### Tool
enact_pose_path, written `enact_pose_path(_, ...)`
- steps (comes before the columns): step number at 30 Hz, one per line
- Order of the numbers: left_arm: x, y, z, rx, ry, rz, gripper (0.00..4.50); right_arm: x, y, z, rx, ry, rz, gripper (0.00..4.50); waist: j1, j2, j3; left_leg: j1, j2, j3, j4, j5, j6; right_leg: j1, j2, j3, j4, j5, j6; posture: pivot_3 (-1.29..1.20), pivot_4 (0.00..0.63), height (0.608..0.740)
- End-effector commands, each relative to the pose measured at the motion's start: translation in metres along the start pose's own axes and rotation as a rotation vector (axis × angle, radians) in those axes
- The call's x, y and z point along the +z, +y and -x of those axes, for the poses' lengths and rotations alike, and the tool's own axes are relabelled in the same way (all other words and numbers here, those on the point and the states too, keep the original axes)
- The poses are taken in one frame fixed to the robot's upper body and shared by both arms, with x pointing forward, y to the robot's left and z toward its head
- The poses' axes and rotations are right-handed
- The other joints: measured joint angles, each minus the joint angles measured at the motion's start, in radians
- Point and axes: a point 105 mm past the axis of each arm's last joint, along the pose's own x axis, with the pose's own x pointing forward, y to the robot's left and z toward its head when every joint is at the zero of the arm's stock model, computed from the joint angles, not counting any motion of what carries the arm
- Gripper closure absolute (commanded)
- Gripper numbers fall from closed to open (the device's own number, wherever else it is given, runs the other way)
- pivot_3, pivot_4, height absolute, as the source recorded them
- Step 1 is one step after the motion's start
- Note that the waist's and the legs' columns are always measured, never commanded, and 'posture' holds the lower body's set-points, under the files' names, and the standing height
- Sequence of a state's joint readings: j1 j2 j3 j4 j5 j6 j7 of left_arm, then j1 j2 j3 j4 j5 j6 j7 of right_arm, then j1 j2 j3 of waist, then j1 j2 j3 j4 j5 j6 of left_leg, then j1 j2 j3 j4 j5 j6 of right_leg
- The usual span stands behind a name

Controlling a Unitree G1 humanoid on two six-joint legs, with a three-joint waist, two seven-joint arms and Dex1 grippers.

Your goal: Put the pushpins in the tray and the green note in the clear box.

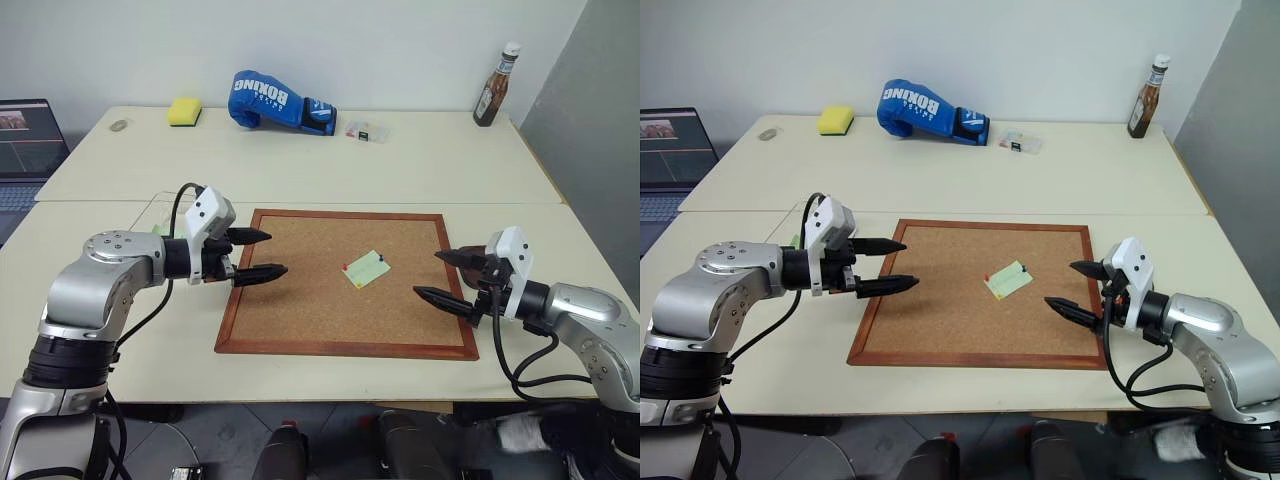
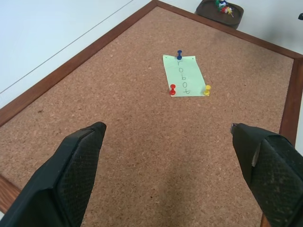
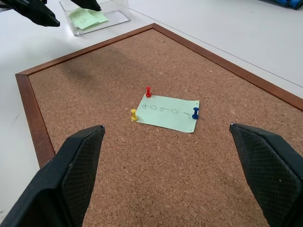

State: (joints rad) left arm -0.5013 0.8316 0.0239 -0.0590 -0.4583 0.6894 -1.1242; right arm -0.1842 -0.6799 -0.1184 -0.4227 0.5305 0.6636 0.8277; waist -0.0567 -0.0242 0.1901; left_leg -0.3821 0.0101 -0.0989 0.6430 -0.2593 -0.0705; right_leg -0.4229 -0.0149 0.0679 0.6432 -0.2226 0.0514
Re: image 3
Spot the clear plastic box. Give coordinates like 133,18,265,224
59,0,131,37

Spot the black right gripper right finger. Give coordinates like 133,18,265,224
229,122,303,227

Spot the blue boxing glove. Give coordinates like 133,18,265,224
257,0,303,10

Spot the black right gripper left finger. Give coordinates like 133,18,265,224
0,124,106,227

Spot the green sticky note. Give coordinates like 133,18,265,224
86,9,109,24
68,8,95,30

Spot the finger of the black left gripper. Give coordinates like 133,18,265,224
71,0,102,12
0,0,61,27

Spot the wood framed cork board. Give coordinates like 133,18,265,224
15,23,303,227

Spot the green handwritten paper note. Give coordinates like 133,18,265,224
131,94,200,134

